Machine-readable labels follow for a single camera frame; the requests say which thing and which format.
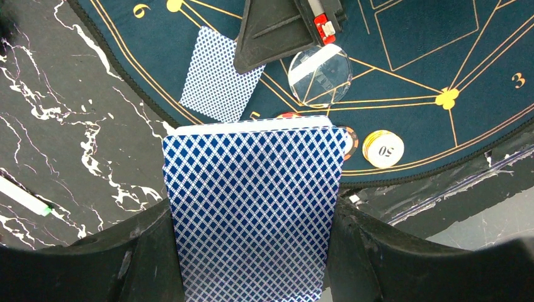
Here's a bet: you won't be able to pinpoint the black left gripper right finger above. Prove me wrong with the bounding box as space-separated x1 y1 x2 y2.
327 198 533 301

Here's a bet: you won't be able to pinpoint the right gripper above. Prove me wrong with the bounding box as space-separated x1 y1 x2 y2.
234 0 347 74

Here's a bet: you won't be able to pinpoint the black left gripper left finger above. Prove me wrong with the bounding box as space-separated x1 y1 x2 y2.
1 199 185 301

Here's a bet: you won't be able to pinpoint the clear dealer button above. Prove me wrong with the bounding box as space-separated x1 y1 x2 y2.
287 43 353 109

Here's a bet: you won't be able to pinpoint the dealt card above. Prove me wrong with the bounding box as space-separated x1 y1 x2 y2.
179 26 265 123

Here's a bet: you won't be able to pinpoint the yellow chips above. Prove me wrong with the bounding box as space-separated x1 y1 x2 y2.
362 130 405 169

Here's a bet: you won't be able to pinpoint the brown chips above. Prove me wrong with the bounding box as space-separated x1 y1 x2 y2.
341 126 359 161

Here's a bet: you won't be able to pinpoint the blue playing card deck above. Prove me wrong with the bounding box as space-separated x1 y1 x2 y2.
162 115 347 301

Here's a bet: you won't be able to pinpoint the red chips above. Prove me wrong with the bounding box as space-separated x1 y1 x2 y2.
276 112 302 119

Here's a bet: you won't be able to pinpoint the green white pen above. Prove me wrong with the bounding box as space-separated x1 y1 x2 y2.
1 177 52 216

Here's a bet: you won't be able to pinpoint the round blue poker mat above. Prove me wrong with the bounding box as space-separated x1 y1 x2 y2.
70 1 533 186

